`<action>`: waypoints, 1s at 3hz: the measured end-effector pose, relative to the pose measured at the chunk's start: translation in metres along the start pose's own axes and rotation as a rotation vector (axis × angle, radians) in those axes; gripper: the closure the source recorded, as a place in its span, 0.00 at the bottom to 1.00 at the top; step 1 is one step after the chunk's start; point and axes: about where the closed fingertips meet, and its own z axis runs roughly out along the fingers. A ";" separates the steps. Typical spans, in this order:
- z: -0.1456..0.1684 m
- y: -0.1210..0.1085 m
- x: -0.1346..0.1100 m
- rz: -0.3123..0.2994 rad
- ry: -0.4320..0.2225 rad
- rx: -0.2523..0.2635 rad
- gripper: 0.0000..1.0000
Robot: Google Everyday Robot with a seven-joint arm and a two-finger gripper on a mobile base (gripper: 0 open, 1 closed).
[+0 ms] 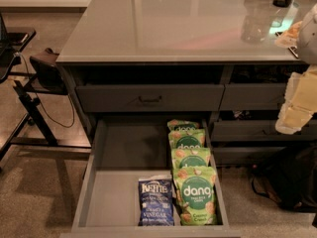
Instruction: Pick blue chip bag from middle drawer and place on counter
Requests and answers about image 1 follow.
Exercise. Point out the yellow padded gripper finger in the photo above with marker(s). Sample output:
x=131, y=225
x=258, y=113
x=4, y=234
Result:
x=291, y=119
x=304, y=98

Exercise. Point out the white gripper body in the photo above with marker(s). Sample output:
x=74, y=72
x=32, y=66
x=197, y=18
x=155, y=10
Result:
x=308, y=39

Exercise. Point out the blue Kettle chip bag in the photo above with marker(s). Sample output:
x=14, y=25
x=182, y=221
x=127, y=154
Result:
x=155, y=196

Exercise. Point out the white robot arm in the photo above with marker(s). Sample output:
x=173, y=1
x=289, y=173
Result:
x=303, y=36

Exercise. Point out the grey bottom right drawer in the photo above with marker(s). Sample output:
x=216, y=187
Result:
x=232, y=156

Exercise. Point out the grey middle right drawer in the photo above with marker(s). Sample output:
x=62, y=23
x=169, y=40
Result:
x=258, y=130

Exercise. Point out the grey top right drawer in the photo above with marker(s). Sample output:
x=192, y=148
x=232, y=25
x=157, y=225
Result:
x=252, y=96

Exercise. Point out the green dang chip bag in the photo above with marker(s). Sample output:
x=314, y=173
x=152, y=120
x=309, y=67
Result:
x=195, y=195
x=182, y=125
x=182, y=158
x=191, y=139

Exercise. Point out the rear green Dang chip bag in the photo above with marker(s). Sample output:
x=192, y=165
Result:
x=182, y=125

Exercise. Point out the front green Dang chip bag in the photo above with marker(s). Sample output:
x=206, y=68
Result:
x=195, y=195

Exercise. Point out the grey kitchen counter cabinet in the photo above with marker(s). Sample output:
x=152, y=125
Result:
x=181, y=42

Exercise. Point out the open grey middle drawer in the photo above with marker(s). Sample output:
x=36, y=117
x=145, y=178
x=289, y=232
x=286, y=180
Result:
x=124, y=150

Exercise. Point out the grey top left drawer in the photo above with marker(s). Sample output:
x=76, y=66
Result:
x=150, y=97

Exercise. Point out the black white fiducial marker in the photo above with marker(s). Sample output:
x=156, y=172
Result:
x=293, y=50

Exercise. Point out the black rolling stand desk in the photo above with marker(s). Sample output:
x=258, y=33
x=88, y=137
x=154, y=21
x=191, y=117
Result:
x=12, y=41

